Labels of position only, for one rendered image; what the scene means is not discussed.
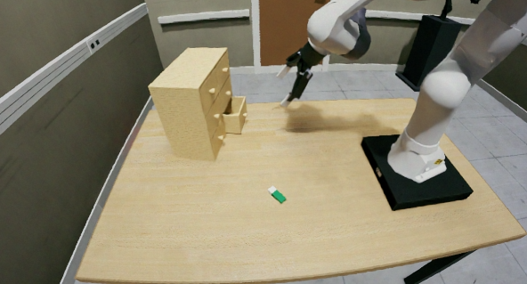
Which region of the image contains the tan wooden chest of drawers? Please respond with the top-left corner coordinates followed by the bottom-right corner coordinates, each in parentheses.
top-left (148, 48), bottom-right (228, 162)

